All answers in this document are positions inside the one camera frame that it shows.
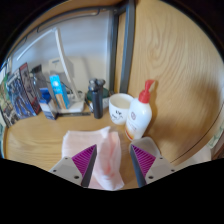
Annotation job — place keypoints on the clear glass bottle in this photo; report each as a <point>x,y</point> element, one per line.
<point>38,78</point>

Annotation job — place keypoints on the black drink bottle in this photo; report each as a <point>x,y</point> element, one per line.
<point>97,103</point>

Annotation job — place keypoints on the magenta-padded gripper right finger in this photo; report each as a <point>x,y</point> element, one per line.
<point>146,163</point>

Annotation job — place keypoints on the pale pink towel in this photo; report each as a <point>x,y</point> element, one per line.
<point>108,156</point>

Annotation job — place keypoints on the blue robot model box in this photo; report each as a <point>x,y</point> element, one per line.
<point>21,96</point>

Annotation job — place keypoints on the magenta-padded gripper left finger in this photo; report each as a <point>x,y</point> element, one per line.
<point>81,163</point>

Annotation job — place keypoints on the green figure toy box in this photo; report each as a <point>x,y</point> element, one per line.
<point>6,103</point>

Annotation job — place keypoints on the white red-pump lotion bottle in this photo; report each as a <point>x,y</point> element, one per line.
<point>138,116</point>

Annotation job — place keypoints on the white mug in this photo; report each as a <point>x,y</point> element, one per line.
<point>118,110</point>

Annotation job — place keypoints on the tall light blue box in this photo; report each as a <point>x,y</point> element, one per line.
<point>59,91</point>

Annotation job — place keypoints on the small clear plastic container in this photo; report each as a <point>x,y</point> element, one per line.
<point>150,145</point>

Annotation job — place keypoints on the white wall socket box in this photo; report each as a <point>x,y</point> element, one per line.
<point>53,65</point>

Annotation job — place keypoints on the white desk lamp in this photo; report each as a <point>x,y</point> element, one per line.
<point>63,53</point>

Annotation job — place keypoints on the small dark blue box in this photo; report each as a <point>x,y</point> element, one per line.
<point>48,105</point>

